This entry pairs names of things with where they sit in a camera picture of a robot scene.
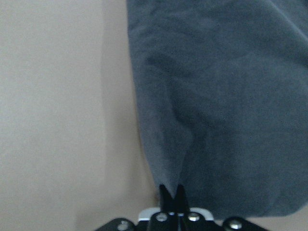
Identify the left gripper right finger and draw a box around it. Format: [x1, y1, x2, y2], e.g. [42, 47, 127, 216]
[174, 184, 190, 214]

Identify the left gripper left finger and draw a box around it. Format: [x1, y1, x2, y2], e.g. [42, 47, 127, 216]
[159, 184, 175, 214]

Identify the black printed t-shirt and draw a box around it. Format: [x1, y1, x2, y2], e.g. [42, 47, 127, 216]
[127, 0, 308, 219]

